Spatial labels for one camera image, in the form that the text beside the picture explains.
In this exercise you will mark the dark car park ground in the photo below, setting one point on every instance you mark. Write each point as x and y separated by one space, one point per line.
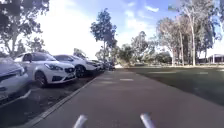
30 103

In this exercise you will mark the pale concrete kerb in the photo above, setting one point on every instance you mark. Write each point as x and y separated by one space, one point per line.
55 108

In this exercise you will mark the green grass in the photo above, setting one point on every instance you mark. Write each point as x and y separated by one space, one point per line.
186 80

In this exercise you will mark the row of tall trees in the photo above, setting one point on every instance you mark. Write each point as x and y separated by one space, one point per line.
193 30

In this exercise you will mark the group of dark trees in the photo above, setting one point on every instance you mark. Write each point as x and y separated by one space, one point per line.
16 23

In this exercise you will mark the white car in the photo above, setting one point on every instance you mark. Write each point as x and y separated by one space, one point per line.
78 63
50 70

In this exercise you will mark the tall thin-trunked tree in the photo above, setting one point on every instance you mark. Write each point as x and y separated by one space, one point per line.
104 28

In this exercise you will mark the cluster of trees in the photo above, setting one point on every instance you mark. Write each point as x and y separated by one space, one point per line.
138 46

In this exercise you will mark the low building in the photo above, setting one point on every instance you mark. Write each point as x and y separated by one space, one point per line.
215 58

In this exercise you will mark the reddish brown paved path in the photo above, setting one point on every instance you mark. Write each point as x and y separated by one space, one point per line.
126 100

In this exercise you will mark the robot's own part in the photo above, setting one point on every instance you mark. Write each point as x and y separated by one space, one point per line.
147 121
80 121

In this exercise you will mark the silver car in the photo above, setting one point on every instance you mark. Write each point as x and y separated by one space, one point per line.
11 78

